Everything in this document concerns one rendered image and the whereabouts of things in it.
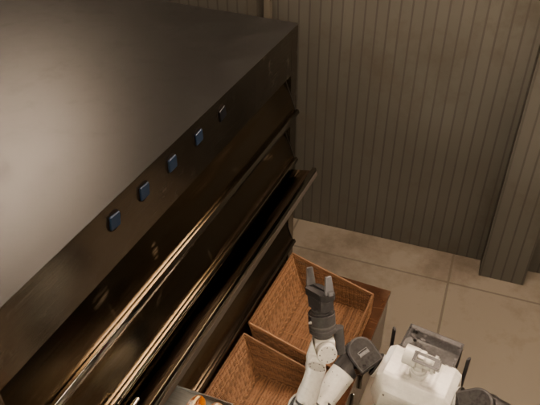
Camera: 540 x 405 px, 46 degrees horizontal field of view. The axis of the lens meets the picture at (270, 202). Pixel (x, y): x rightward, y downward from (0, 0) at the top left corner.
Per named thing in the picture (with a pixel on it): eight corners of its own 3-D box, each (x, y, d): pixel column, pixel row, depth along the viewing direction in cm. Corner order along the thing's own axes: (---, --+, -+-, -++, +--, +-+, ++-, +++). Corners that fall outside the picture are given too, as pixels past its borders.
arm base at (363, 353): (334, 361, 233) (350, 335, 236) (363, 382, 231) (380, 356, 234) (339, 357, 218) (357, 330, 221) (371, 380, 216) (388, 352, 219)
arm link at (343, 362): (330, 365, 230) (353, 336, 234) (350, 382, 229) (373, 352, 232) (334, 362, 219) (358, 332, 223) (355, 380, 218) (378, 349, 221)
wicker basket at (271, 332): (247, 359, 319) (245, 322, 302) (290, 286, 360) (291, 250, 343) (337, 393, 303) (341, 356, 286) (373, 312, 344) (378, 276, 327)
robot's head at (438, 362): (419, 349, 212) (417, 345, 205) (443, 359, 209) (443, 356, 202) (411, 366, 211) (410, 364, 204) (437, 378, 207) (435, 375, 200)
